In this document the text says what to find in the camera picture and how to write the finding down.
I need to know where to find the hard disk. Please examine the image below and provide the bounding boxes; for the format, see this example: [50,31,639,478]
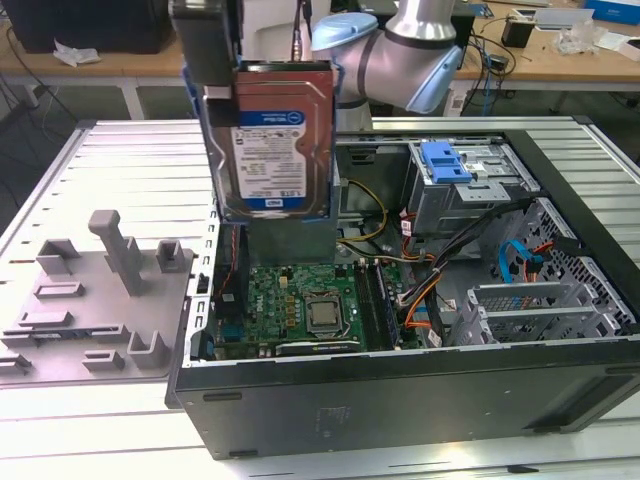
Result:
[180,58,347,225]

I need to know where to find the blue data wire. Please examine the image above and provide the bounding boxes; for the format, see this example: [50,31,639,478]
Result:
[498,238,544,286]

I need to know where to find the red yellow power wire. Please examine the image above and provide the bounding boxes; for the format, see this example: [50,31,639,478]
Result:
[519,236,582,289]

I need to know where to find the metal disk bay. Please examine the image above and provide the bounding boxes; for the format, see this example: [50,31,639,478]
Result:
[449,196,639,346]

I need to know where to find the large white bin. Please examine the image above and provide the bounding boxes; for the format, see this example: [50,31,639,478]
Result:
[242,0,321,64]

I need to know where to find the wooden desk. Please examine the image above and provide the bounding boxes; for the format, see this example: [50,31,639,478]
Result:
[0,0,640,121]

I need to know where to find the large black box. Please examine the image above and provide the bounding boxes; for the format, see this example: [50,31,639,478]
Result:
[8,0,174,55]

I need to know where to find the crumpled white tissue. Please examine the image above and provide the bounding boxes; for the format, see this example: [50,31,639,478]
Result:
[52,40,103,69]

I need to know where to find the grey power supply unit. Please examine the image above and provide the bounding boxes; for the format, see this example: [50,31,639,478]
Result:
[247,177,344,266]

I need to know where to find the upright black box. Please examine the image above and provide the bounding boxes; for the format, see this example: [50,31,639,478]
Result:
[452,12,476,51]

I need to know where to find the green motherboard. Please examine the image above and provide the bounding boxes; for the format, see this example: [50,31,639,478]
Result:
[212,259,436,359]

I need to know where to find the blue plastic latch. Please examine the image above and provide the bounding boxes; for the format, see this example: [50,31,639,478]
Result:
[420,142,474,185]

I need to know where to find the metal drive cage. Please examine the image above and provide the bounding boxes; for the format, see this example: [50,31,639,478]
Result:
[403,141,542,237]

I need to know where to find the grey parts rack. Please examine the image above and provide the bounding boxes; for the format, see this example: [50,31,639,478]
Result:
[0,208,199,386]

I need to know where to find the silver CPU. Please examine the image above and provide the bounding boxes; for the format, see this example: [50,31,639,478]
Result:
[305,299,341,332]

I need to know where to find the CPU socket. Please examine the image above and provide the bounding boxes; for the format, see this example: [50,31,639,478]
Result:
[301,291,350,342]

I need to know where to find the small black cube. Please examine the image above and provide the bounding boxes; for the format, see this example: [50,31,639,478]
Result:
[501,14,532,50]

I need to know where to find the black RAM slot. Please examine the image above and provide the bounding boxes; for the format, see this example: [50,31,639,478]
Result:
[355,259,381,351]

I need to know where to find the black graphics card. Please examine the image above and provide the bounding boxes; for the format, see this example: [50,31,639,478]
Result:
[273,338,362,357]

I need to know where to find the RAM stick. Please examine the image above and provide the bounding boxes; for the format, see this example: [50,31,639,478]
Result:
[374,262,403,351]

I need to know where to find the flat white box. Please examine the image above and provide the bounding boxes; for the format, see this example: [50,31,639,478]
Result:
[534,7,596,31]

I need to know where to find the clear plastic bags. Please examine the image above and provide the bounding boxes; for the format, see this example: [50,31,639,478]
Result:
[554,19,611,55]

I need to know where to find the white paper sheet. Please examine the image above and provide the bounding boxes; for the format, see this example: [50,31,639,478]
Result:
[594,30,640,57]

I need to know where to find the black PC case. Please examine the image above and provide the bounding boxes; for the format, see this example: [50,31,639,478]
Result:
[164,117,640,461]

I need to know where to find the blue cardboard box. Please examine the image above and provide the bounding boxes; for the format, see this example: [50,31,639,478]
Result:
[583,0,640,22]

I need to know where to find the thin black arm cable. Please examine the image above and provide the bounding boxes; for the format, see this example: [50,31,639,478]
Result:
[292,0,314,62]

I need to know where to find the yellow black wire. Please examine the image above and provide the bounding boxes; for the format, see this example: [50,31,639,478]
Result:
[337,178,391,247]

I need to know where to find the hanging blue cable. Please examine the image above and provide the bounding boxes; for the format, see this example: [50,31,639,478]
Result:
[479,47,499,117]

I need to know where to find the black wire bundle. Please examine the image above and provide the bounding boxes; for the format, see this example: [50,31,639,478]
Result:
[427,197,531,346]

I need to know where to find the coloured wire bundle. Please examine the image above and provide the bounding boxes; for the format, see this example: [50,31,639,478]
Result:
[394,252,441,309]

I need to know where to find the orange wire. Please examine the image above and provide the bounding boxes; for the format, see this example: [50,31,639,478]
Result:
[403,287,437,331]

